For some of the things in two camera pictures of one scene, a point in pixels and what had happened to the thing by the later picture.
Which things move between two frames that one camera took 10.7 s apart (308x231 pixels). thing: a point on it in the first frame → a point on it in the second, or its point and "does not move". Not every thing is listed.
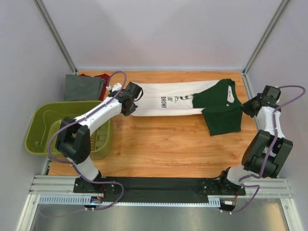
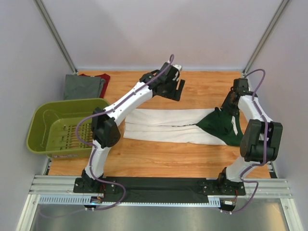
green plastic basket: x=44 y=118 does not move
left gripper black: x=127 y=113 → x=175 y=94
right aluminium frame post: x=278 y=13 does not move
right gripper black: x=245 y=106 → x=224 y=107
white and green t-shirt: x=218 y=100 → x=200 y=126
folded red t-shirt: x=103 y=76 does not move
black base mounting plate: x=157 y=188 does not move
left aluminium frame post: x=50 y=25 does not move
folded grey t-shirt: x=83 y=88 does not move
